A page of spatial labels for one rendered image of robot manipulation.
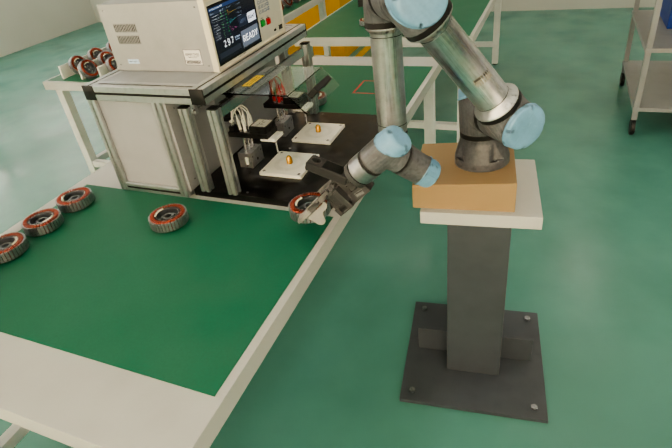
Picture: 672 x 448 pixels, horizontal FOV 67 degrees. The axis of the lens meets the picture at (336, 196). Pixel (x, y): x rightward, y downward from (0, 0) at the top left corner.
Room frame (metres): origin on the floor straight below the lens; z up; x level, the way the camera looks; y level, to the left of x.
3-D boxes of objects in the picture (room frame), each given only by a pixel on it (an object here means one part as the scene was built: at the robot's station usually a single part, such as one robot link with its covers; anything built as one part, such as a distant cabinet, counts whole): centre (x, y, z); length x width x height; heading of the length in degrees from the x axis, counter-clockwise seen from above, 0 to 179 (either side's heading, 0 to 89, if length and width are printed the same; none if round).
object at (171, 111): (1.70, 0.31, 0.92); 0.66 x 0.01 x 0.30; 154
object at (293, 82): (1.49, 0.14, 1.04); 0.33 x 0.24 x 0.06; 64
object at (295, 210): (1.14, 0.07, 0.82); 0.11 x 0.11 x 0.04
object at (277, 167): (1.48, 0.14, 0.78); 0.15 x 0.15 x 0.01; 64
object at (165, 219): (1.26, 0.50, 0.77); 0.11 x 0.11 x 0.04
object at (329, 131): (1.70, 0.03, 0.78); 0.15 x 0.15 x 0.01; 64
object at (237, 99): (1.63, 0.17, 1.03); 0.62 x 0.01 x 0.03; 154
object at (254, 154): (1.54, 0.27, 0.80); 0.08 x 0.05 x 0.06; 154
